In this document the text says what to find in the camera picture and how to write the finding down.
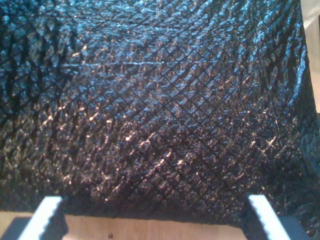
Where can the black textured mat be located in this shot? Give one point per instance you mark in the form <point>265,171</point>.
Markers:
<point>160,100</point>

